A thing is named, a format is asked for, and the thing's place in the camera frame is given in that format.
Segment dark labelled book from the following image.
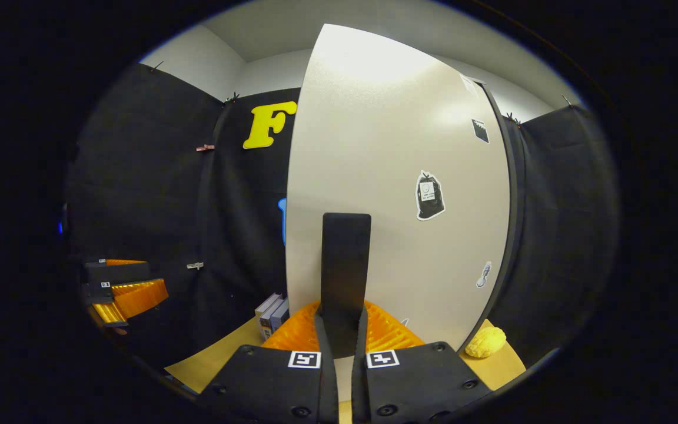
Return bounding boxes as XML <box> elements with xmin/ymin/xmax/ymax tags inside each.
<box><xmin>259</xmin><ymin>297</ymin><xmax>285</xmax><ymax>343</ymax></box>

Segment black cabinet door handle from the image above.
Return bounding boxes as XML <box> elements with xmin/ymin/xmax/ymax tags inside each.
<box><xmin>320</xmin><ymin>213</ymin><xmax>373</xmax><ymax>358</ymax></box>

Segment yellow sponge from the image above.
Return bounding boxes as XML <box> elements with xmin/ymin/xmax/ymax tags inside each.
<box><xmin>464</xmin><ymin>326</ymin><xmax>508</xmax><ymax>359</ymax></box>

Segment black backdrop cloth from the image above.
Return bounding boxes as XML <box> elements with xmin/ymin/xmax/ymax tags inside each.
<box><xmin>68</xmin><ymin>62</ymin><xmax>620</xmax><ymax>369</ymax></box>

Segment white book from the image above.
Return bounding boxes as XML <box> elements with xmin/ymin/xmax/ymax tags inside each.
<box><xmin>255</xmin><ymin>293</ymin><xmax>281</xmax><ymax>332</ymax></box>

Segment beige cabinet door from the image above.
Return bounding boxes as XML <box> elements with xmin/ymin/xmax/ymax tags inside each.
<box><xmin>285</xmin><ymin>24</ymin><xmax>513</xmax><ymax>361</ymax></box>

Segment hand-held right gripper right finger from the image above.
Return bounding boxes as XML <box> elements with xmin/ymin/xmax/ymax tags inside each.
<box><xmin>350</xmin><ymin>300</ymin><xmax>494</xmax><ymax>424</ymax></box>

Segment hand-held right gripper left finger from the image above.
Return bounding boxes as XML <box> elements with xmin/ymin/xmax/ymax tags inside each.
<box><xmin>197</xmin><ymin>300</ymin><xmax>341</xmax><ymax>424</ymax></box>

